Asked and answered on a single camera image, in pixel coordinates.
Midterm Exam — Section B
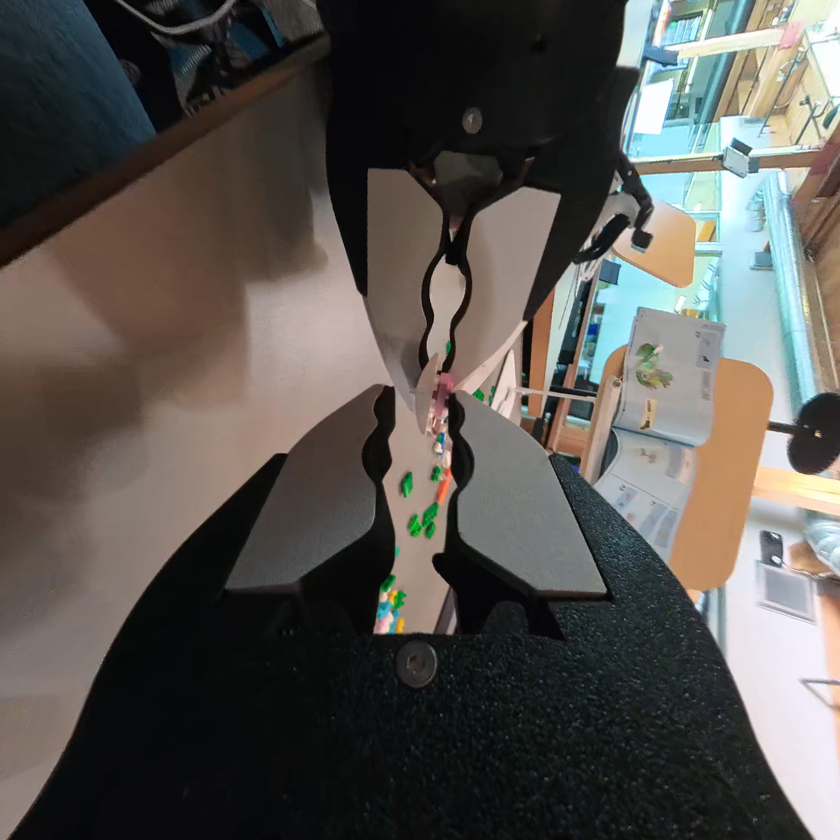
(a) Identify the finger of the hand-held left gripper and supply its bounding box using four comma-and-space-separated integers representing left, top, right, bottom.
449, 184, 563, 389
364, 167, 457, 398

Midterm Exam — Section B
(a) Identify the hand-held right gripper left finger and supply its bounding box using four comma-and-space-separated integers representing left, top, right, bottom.
223, 384, 399, 595

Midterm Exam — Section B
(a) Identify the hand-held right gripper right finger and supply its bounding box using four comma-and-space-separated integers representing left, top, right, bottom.
433, 390, 608, 602

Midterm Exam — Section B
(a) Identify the tan round lego plate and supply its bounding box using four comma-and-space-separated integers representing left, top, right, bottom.
415, 353, 442, 438

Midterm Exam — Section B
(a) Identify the pile of loose lego pieces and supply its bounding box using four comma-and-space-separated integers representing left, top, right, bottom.
399, 420, 458, 541

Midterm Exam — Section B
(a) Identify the cluster of pastel lego pieces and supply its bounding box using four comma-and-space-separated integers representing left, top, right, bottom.
373, 573, 409, 635

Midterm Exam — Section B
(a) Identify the lego instruction booklet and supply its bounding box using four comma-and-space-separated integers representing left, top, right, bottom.
594, 307, 727, 553

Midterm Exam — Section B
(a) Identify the wooden table divider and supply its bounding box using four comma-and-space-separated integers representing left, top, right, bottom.
525, 289, 559, 421

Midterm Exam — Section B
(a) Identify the white and black pistol grip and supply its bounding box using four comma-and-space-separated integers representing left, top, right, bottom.
576, 151, 656, 265

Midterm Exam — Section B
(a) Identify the white rounded plastic board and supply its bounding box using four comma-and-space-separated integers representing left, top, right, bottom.
491, 348, 527, 422

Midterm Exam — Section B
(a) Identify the rounded wooden panel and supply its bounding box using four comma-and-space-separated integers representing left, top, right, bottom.
610, 200, 698, 290

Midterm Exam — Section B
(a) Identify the black round knob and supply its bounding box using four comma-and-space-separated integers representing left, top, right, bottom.
766, 392, 840, 476

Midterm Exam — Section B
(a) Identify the person's leg in blue jeans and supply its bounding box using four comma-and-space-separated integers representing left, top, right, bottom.
0, 0, 158, 227

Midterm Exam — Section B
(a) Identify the silver ventilation duct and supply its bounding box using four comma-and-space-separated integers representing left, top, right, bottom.
758, 171, 829, 398

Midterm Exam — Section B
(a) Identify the thin white cable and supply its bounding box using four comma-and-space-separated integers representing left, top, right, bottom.
112, 0, 238, 37

